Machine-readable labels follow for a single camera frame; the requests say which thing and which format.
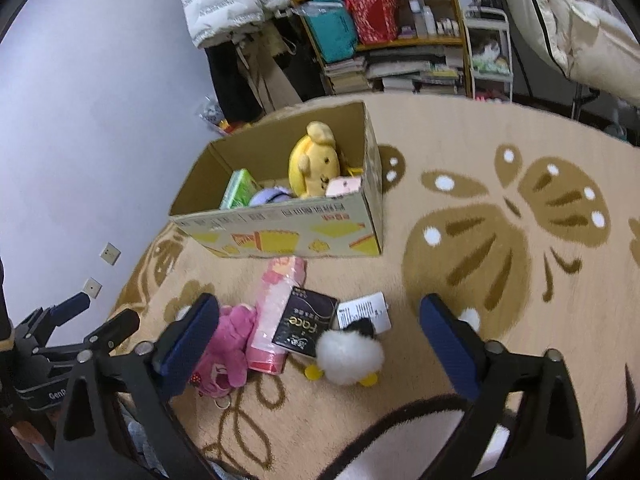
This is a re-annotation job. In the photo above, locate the lower wall socket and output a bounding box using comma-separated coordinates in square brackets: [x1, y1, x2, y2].
[82, 278, 102, 299]

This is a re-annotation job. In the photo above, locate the pink swirl roll plush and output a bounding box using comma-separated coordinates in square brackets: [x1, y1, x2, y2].
[326, 177, 362, 197]

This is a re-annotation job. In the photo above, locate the black Face tissue pack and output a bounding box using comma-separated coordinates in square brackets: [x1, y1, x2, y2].
[271, 286, 338, 359]

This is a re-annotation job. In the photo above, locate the white fluffy duck plush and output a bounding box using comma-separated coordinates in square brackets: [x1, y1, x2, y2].
[304, 318, 385, 388]

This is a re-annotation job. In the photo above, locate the wall socket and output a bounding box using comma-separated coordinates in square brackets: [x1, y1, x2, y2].
[82, 278, 102, 299]
[100, 243, 122, 266]

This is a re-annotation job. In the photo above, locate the clear bag of toys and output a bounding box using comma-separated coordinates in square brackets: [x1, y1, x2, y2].
[198, 96, 248, 136]

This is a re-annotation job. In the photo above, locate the black hanging coat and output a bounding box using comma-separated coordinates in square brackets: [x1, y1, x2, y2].
[205, 41, 264, 124]

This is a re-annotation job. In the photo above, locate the pink bear plush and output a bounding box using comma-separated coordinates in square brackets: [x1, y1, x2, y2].
[190, 304, 257, 399]

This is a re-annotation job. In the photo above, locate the open cardboard box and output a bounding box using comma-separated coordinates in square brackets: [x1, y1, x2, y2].
[169, 101, 383, 258]

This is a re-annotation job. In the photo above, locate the white cushioned chair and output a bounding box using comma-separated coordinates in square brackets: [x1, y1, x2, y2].
[506, 0, 639, 106]

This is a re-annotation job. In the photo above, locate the white-haired blindfolded plush doll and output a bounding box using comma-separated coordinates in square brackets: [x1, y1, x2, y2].
[248, 186, 295, 207]

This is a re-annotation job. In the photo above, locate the beige patterned carpet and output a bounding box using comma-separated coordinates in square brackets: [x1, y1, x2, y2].
[115, 94, 639, 479]

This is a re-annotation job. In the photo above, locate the green tissue pack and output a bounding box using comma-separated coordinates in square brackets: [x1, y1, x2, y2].
[219, 168, 262, 210]

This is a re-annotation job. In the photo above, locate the beige trench coat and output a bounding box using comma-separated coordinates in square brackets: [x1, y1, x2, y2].
[236, 22, 302, 114]

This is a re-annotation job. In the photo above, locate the white metal trolley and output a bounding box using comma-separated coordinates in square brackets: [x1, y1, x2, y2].
[464, 6, 514, 103]

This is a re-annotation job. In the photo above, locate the yellow dog plush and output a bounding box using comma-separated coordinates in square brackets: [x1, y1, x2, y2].
[288, 122, 341, 198]

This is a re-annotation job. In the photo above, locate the upper wall socket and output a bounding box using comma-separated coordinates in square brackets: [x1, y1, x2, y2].
[100, 243, 122, 266]

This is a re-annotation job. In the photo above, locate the stack of books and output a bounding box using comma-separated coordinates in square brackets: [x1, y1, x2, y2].
[323, 55, 371, 94]

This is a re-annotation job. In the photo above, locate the wooden shelf unit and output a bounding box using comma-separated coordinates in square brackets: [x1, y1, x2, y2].
[291, 0, 472, 96]

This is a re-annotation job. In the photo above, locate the red patterned bag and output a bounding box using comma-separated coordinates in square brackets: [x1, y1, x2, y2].
[345, 0, 398, 46]

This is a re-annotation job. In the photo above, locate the teal bag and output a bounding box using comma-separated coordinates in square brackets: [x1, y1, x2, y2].
[299, 0, 358, 64]

